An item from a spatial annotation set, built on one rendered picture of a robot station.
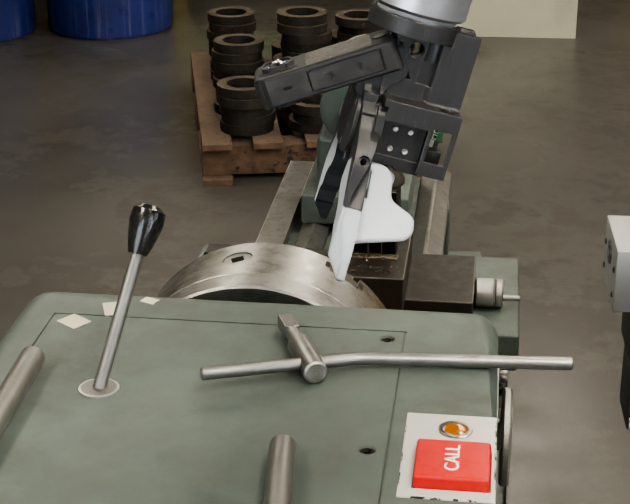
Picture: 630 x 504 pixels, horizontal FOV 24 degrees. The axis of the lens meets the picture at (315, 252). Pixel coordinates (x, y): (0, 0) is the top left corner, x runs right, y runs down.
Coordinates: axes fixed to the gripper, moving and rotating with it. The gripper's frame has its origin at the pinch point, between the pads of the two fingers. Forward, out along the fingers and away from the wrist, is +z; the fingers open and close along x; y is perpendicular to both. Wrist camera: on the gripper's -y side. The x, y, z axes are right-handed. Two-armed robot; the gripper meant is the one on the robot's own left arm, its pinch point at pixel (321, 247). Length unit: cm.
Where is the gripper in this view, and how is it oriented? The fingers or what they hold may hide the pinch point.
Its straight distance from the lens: 117.2
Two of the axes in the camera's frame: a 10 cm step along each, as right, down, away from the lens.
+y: 9.6, 2.2, 1.6
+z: -2.6, 9.1, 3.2
